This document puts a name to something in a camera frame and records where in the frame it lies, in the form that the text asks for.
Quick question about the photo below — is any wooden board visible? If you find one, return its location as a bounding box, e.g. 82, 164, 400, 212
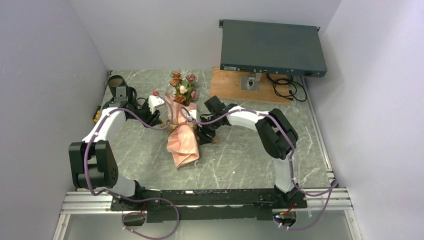
209, 67, 291, 106

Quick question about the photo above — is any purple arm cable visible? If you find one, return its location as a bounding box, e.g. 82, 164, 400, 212
83, 93, 181, 240
179, 106, 340, 232

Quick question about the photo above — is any brown ribbon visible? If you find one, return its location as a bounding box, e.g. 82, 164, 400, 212
158, 119, 220, 144

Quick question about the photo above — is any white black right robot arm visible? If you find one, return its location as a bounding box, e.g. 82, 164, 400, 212
197, 96, 299, 208

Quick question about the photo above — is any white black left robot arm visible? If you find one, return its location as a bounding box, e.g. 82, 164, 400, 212
68, 86, 166, 210

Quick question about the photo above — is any black mounting base plate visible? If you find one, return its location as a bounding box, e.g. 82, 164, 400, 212
110, 187, 308, 223

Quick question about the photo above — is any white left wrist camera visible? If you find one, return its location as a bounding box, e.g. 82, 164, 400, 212
147, 90, 165, 114

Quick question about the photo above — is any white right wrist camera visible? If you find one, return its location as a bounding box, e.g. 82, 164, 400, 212
187, 109, 198, 123

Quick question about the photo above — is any black cylindrical vase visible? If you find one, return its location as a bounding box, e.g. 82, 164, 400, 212
107, 74, 128, 97

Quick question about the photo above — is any metal stand bracket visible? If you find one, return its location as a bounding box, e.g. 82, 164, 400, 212
241, 73, 262, 91

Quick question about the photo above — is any black coiled cable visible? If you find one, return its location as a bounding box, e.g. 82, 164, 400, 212
266, 73, 308, 102

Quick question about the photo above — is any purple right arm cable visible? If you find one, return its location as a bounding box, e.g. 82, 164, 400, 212
179, 106, 340, 232

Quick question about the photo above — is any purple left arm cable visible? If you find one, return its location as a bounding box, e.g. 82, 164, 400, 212
83, 93, 181, 240

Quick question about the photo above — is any dark grey network switch box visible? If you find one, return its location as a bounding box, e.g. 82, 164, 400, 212
219, 19, 328, 78

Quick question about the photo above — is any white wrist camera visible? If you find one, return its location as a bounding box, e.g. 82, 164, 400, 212
147, 90, 165, 114
187, 109, 198, 123

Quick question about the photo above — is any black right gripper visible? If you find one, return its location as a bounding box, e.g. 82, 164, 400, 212
195, 114, 221, 146

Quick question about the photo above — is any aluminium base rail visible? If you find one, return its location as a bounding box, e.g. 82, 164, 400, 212
53, 188, 364, 240

